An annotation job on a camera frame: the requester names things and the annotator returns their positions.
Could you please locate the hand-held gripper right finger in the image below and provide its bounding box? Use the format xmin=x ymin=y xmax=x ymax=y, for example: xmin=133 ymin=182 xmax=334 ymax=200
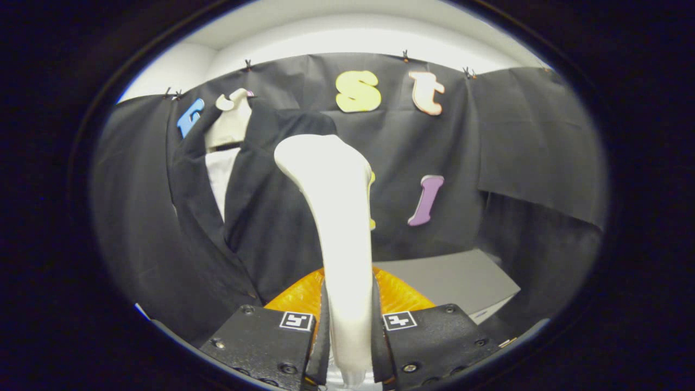
xmin=371 ymin=266 xmax=503 ymax=391

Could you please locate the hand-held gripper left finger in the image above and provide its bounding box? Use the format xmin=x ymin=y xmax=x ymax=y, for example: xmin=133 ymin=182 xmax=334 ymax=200
xmin=200 ymin=266 xmax=332 ymax=391

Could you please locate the black suit jacket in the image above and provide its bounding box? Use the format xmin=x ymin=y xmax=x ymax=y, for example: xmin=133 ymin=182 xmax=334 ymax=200
xmin=167 ymin=97 xmax=340 ymax=307

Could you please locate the white garment steamer nozzle with hose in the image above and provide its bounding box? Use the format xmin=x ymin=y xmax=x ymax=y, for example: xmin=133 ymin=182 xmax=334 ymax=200
xmin=274 ymin=134 xmax=376 ymax=387

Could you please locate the cream clothes hanger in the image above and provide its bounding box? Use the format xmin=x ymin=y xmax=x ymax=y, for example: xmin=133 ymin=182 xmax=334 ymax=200
xmin=205 ymin=88 xmax=255 ymax=153

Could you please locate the grey cabinet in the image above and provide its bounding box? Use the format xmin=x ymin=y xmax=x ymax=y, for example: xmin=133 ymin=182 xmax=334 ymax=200
xmin=374 ymin=249 xmax=522 ymax=325

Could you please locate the black backdrop cloth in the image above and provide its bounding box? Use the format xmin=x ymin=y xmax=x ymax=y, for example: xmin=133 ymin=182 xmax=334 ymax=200
xmin=91 ymin=53 xmax=608 ymax=348

